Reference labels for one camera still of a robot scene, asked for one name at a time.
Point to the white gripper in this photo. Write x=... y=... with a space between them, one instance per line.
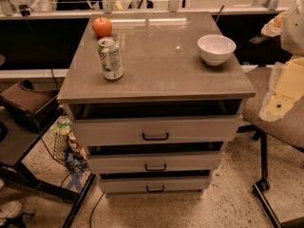
x=294 y=28

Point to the grey drawer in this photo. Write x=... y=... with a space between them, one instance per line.
x=184 y=129
x=159 y=157
x=154 y=182

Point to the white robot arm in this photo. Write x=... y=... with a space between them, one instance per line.
x=289 y=25

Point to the grey drawer cabinet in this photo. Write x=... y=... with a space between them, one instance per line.
x=163 y=75

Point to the brown open box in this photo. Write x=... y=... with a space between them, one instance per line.
x=28 y=106

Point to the brown office chair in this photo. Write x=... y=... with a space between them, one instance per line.
x=288 y=130

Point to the white ceramic bowl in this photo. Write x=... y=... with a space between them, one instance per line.
x=215 y=49

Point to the white green soda can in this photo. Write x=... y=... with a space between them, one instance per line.
x=110 y=56

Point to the red orange apple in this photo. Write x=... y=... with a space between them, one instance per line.
x=102 y=27

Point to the black side table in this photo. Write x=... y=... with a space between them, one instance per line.
x=13 y=149

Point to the white shoe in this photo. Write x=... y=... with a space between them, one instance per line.
x=10 y=209

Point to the wire snack basket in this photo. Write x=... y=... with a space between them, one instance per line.
x=67 y=151

